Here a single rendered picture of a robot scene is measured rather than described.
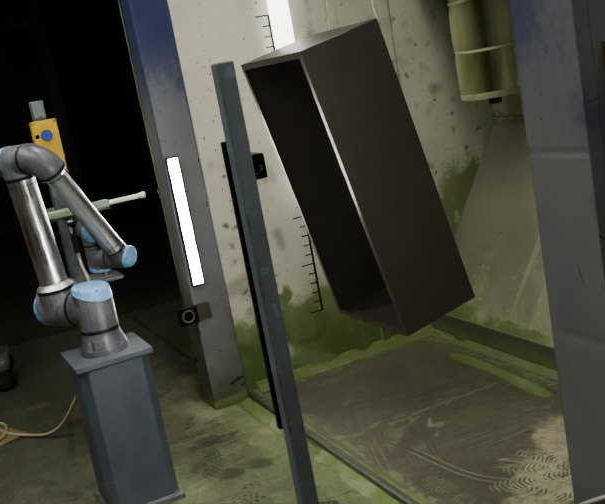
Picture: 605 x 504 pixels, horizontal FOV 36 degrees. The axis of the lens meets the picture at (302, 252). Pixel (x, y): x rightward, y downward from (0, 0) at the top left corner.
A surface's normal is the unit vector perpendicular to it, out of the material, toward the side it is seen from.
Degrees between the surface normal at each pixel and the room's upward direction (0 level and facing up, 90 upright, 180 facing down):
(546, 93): 90
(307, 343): 90
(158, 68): 90
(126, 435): 90
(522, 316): 57
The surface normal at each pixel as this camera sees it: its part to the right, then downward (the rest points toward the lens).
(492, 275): -0.85, -0.32
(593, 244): -0.89, 0.25
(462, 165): 0.42, 0.11
